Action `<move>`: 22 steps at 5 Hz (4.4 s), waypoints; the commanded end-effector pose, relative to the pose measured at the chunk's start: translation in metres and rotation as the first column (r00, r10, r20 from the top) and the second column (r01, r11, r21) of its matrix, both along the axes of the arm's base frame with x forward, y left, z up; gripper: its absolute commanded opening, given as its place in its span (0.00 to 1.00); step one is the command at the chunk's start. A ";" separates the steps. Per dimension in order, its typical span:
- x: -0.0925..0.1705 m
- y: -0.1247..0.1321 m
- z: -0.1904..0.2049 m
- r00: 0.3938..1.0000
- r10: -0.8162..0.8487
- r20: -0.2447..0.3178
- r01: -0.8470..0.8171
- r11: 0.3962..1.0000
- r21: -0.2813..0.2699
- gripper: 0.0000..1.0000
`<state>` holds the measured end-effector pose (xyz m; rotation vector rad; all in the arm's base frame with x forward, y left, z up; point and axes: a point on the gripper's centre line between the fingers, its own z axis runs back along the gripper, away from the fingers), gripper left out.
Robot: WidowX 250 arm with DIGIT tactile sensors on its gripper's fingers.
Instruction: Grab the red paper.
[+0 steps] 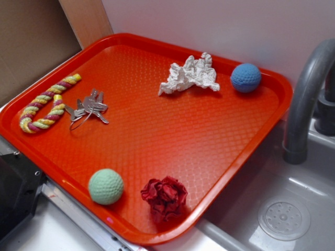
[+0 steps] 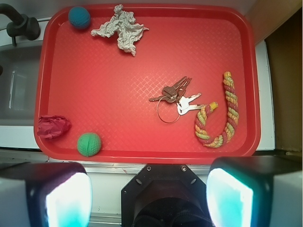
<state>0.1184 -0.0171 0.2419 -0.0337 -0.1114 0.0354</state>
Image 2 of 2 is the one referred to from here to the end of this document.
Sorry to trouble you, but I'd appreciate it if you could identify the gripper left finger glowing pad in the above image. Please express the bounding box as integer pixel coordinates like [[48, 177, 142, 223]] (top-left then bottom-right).
[[0, 162, 92, 227]]

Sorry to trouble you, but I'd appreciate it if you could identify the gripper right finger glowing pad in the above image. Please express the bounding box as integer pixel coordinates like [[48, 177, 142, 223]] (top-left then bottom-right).
[[206, 156, 303, 227]]

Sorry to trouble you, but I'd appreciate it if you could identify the crumpled red paper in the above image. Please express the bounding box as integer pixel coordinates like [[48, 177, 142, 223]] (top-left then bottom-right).
[[37, 115, 71, 140]]

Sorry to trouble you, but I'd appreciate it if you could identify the crumpled white paper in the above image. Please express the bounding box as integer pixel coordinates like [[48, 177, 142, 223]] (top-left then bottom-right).
[[90, 4, 149, 57]]

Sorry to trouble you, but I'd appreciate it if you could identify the green textured ball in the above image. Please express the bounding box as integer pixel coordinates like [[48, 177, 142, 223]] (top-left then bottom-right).
[[77, 132, 102, 157]]

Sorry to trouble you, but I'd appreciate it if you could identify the grey sink basin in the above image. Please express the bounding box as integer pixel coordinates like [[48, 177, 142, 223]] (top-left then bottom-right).
[[0, 42, 42, 125]]

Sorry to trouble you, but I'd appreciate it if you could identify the red plastic tray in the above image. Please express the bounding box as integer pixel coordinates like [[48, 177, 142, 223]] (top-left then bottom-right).
[[34, 4, 260, 164]]

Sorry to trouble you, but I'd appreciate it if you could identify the dark metal faucet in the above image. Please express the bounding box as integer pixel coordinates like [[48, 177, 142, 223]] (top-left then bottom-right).
[[0, 3, 41, 47]]

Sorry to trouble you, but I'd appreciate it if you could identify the blue textured ball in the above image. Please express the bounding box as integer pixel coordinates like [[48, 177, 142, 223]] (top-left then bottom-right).
[[68, 6, 91, 29]]

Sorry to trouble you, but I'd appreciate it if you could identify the twisted multicolour rope toy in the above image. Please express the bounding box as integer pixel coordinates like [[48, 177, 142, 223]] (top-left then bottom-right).
[[195, 71, 240, 148]]

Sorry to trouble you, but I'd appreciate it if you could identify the bunch of keys on ring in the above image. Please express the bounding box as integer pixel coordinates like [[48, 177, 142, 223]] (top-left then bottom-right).
[[149, 76, 203, 124]]

